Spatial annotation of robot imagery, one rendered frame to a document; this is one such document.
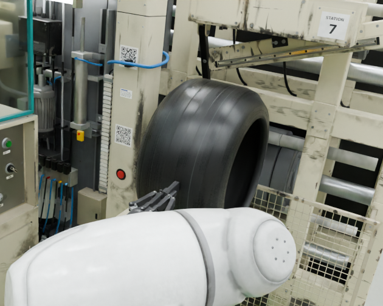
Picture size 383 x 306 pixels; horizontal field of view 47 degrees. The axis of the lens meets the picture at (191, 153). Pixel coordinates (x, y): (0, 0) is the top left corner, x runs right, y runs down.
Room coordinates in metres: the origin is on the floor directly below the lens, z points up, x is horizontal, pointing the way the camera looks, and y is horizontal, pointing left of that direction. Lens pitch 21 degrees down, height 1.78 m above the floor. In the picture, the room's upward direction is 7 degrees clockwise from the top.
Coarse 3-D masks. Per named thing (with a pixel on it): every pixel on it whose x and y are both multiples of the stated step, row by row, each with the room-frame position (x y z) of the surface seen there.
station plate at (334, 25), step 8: (328, 16) 1.52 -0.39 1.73; (336, 16) 1.51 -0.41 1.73; (344, 16) 1.50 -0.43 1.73; (320, 24) 1.53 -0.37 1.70; (328, 24) 1.52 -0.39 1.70; (336, 24) 1.51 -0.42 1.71; (344, 24) 1.50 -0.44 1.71; (320, 32) 1.52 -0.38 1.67; (328, 32) 1.51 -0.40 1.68; (336, 32) 1.50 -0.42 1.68; (344, 32) 1.49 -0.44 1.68
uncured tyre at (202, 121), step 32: (192, 96) 1.37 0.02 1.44; (224, 96) 1.36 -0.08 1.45; (256, 96) 1.47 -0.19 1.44; (160, 128) 1.29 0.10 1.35; (192, 128) 1.26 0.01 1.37; (224, 128) 1.25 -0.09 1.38; (256, 128) 1.67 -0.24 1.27; (160, 160) 1.24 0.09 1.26; (192, 160) 1.20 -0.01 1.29; (224, 160) 1.21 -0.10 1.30; (256, 160) 1.65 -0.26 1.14; (192, 192) 1.18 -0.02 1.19; (224, 192) 1.22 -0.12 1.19
